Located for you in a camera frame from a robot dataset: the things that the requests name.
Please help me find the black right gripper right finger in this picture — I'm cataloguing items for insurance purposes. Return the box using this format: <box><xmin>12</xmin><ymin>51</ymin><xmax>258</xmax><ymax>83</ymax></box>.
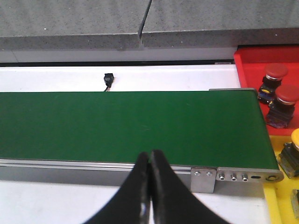
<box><xmin>149</xmin><ymin>150</ymin><xmax>228</xmax><ymax>224</ymax></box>

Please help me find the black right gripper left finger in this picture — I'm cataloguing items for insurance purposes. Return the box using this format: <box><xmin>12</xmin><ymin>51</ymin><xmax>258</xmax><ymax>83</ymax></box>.
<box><xmin>85</xmin><ymin>152</ymin><xmax>150</xmax><ymax>224</ymax></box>

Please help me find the yellow mushroom push button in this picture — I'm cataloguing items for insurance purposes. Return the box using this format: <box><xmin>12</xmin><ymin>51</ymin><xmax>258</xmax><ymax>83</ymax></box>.
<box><xmin>278</xmin><ymin>128</ymin><xmax>299</xmax><ymax>178</ymax></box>

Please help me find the red mushroom push button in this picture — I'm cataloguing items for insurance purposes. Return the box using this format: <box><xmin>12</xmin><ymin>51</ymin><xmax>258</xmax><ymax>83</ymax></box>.
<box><xmin>258</xmin><ymin>63</ymin><xmax>288</xmax><ymax>104</ymax></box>

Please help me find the green conveyor belt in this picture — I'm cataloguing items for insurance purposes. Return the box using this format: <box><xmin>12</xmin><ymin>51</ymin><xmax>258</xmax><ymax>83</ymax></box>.
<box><xmin>0</xmin><ymin>90</ymin><xmax>278</xmax><ymax>169</ymax></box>

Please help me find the yellow plastic tray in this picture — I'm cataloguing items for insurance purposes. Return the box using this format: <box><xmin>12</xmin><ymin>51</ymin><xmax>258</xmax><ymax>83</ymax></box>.
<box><xmin>263</xmin><ymin>135</ymin><xmax>299</xmax><ymax>224</ymax></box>

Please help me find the grey stone slab right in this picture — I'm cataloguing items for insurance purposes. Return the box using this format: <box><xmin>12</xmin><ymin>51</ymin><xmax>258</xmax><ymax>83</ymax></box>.
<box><xmin>142</xmin><ymin>0</ymin><xmax>299</xmax><ymax>48</ymax></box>

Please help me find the grey stone slab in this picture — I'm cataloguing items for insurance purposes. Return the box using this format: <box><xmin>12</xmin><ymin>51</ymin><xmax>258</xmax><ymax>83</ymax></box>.
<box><xmin>142</xmin><ymin>0</ymin><xmax>299</xmax><ymax>48</ymax></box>
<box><xmin>0</xmin><ymin>0</ymin><xmax>151</xmax><ymax>51</ymax></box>

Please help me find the grey stone slab left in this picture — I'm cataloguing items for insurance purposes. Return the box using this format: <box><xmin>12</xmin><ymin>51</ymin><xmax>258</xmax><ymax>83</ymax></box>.
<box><xmin>0</xmin><ymin>0</ymin><xmax>151</xmax><ymax>51</ymax></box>

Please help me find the aluminium conveyor frame rail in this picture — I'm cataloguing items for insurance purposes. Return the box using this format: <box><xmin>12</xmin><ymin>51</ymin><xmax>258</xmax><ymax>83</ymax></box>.
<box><xmin>0</xmin><ymin>89</ymin><xmax>280</xmax><ymax>193</ymax></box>

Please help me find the small black sensor with cable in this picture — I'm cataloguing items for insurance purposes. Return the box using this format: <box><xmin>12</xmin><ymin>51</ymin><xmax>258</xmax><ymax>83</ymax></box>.
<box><xmin>103</xmin><ymin>73</ymin><xmax>114</xmax><ymax>92</ymax></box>

